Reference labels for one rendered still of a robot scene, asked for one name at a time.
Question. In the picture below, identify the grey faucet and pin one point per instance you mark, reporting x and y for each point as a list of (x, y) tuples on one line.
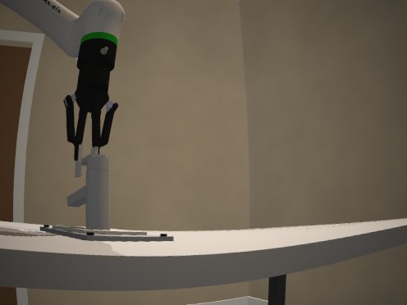
[(96, 197)]

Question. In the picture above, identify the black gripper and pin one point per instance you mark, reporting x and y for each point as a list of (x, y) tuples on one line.
[(91, 96)]

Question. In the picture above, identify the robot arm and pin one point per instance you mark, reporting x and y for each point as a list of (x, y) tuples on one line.
[(97, 28)]

